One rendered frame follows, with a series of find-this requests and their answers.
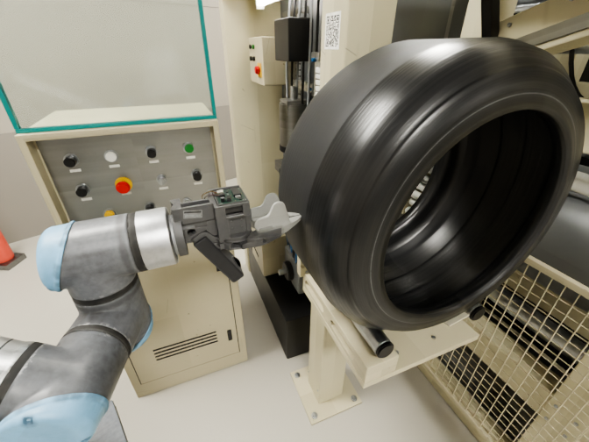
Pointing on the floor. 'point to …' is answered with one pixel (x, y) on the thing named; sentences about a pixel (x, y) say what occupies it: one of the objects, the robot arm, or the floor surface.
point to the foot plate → (318, 411)
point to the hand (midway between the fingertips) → (294, 221)
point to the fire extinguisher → (9, 255)
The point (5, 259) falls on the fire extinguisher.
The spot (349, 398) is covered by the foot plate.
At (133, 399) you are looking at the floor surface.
